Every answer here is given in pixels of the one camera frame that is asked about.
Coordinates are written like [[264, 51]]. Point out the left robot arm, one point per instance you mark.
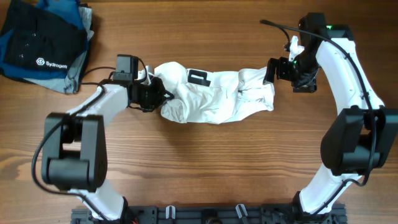
[[73, 149]]

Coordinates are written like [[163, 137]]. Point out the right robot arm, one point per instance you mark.
[[360, 138]]

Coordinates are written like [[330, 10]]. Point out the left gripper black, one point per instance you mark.
[[159, 97]]

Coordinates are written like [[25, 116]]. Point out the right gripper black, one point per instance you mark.
[[308, 84]]

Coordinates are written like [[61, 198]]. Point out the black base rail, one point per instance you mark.
[[264, 214]]

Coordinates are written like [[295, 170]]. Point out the white polo shirt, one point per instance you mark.
[[213, 97]]

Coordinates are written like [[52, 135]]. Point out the blue folded shirt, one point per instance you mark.
[[66, 12]]

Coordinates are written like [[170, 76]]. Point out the black folded shirt with logo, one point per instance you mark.
[[40, 37]]

